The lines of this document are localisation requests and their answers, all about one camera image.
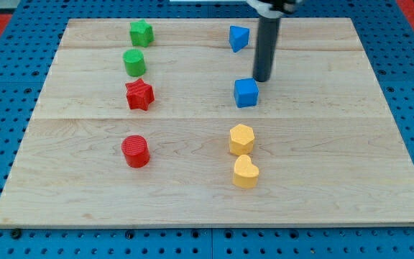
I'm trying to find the wooden board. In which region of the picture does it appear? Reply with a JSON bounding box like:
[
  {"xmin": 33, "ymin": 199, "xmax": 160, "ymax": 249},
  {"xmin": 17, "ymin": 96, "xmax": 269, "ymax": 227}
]
[{"xmin": 0, "ymin": 18, "xmax": 414, "ymax": 229}]

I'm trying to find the yellow heart block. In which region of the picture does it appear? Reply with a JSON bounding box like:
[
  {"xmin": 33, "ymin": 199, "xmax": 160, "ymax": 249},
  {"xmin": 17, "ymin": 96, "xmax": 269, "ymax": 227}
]
[{"xmin": 232, "ymin": 155, "xmax": 259, "ymax": 188}]

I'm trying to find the green cylinder block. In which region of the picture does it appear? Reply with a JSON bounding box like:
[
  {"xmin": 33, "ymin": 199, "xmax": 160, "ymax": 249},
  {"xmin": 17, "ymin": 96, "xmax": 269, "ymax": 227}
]
[{"xmin": 123, "ymin": 49, "xmax": 146, "ymax": 77}]

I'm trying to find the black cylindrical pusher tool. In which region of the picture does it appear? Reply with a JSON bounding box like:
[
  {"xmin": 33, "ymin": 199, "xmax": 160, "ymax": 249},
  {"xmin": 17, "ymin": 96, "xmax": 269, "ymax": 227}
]
[{"xmin": 253, "ymin": 16, "xmax": 280, "ymax": 82}]

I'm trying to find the yellow hexagon block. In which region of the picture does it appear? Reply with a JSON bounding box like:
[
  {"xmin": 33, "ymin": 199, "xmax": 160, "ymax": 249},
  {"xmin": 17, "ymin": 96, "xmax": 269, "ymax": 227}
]
[{"xmin": 229, "ymin": 124, "xmax": 255, "ymax": 155}]

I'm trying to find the red star block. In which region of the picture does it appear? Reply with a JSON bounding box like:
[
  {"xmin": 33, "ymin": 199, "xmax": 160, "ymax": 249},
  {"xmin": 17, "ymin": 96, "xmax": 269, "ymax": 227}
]
[{"xmin": 125, "ymin": 78, "xmax": 155, "ymax": 111}]

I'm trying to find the blue triangle block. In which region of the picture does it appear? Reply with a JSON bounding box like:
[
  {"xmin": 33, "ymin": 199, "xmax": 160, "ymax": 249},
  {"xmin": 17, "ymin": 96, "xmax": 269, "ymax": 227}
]
[{"xmin": 229, "ymin": 25, "xmax": 249, "ymax": 53}]

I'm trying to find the green star block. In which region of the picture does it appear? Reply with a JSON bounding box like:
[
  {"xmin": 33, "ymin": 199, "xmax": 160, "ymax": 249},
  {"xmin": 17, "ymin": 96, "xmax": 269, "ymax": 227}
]
[{"xmin": 129, "ymin": 19, "xmax": 154, "ymax": 47}]

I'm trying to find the red cylinder block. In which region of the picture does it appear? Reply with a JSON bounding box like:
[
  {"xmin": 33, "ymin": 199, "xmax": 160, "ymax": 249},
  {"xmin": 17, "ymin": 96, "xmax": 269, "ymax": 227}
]
[{"xmin": 121, "ymin": 135, "xmax": 150, "ymax": 168}]

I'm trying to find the blue cube block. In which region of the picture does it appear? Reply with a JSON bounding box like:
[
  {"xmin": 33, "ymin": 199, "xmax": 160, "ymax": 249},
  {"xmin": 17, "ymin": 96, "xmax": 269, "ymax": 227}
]
[{"xmin": 234, "ymin": 78, "xmax": 259, "ymax": 108}]

